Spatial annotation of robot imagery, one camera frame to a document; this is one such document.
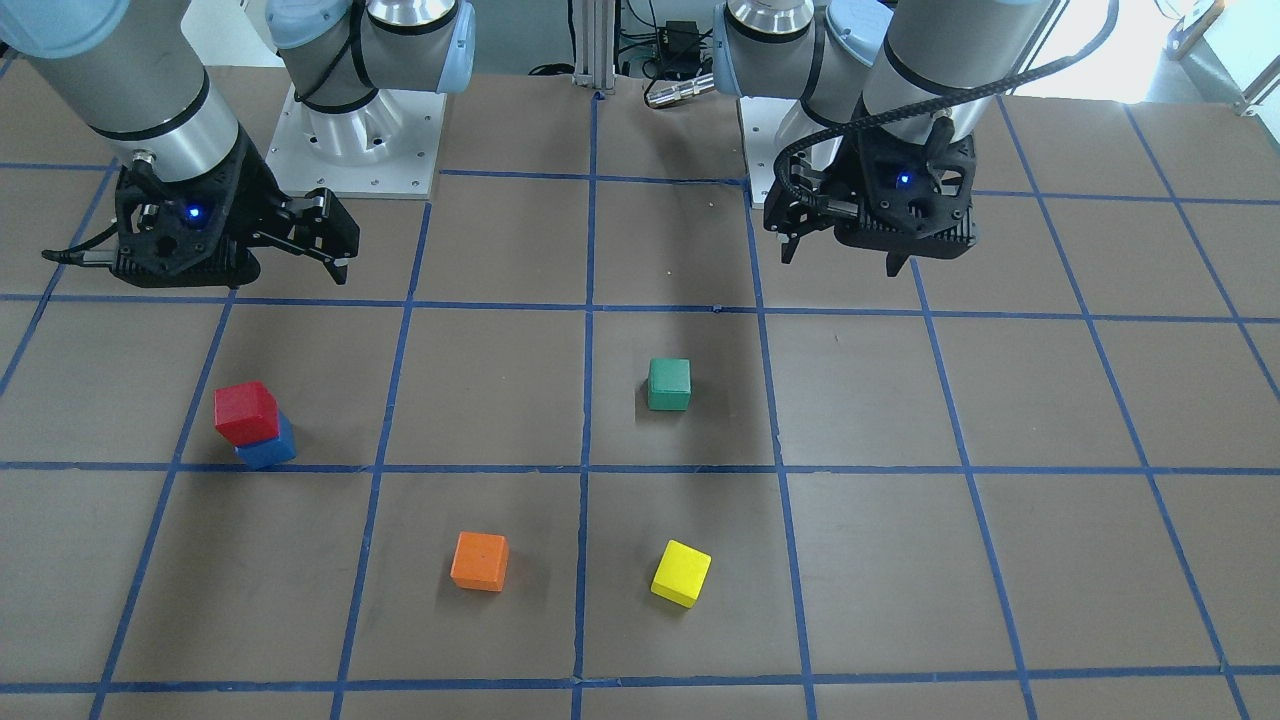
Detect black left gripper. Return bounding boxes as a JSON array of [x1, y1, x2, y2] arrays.
[[765, 126, 977, 278]]

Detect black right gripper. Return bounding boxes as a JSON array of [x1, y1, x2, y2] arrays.
[[111, 135, 360, 288]]

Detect red wooden block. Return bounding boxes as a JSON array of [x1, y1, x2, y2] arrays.
[[212, 380, 282, 447]]

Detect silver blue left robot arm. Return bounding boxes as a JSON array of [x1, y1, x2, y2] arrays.
[[712, 1, 1051, 277]]

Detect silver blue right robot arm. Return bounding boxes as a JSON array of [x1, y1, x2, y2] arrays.
[[3, 1, 477, 290]]

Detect green wooden block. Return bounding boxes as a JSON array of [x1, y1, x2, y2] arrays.
[[646, 357, 692, 413]]

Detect blue wooden block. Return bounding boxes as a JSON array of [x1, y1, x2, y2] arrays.
[[234, 413, 297, 470]]

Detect orange wooden block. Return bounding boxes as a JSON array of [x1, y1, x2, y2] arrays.
[[449, 530, 509, 592]]

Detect yellow wooden block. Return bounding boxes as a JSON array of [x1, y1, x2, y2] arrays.
[[650, 539, 712, 609]]

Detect silver cylindrical connector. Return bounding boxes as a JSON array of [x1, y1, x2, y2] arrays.
[[643, 73, 716, 110]]

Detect black electronics box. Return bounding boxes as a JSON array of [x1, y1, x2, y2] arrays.
[[655, 20, 703, 79]]

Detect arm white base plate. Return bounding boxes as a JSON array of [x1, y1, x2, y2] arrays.
[[262, 90, 448, 200], [739, 97, 815, 209]]

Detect aluminium frame post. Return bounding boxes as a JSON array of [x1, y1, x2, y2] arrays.
[[570, 1, 620, 95]]

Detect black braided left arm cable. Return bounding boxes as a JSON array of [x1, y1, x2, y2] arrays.
[[774, 0, 1117, 217]]

